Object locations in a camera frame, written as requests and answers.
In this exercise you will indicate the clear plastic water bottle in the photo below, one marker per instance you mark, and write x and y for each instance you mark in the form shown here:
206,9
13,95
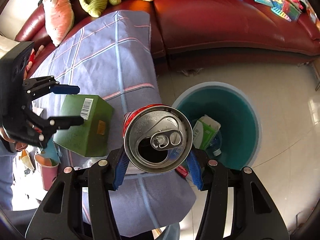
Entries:
214,148

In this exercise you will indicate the teal trash bin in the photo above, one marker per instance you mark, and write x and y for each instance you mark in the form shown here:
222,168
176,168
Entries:
240,123

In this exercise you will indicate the red cola can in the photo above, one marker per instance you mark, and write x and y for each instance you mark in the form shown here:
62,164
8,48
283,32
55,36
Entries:
157,138

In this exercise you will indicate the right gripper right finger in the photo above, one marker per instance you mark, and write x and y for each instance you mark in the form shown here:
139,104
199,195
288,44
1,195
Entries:
255,215

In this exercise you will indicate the red plush toy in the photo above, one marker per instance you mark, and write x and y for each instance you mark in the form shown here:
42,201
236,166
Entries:
34,54

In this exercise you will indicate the orange yellow snack bag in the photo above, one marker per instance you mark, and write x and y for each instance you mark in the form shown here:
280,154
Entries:
26,160

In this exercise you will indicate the green white carton box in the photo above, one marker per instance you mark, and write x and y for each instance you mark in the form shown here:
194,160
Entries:
204,131

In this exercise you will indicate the pink rabbit plush pillow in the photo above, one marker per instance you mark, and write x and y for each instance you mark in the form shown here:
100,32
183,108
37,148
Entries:
59,19

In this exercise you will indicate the light blue snack wrapper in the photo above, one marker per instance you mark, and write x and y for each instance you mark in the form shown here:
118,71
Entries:
51,152

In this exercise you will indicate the pink paper cup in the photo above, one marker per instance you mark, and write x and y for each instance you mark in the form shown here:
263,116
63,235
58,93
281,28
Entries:
48,170

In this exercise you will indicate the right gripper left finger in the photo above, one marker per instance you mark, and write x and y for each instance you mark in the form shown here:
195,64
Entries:
59,216

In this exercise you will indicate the dark red leather sofa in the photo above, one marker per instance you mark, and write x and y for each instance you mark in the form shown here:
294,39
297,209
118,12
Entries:
225,30

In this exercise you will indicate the green cardboard box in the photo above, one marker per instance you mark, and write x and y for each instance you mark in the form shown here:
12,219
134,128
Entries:
89,139

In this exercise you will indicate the purple plaid tablecloth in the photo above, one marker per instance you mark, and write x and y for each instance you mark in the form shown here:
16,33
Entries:
110,57

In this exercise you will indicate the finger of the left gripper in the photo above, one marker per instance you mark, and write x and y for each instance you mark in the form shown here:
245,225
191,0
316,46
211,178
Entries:
38,131
40,86

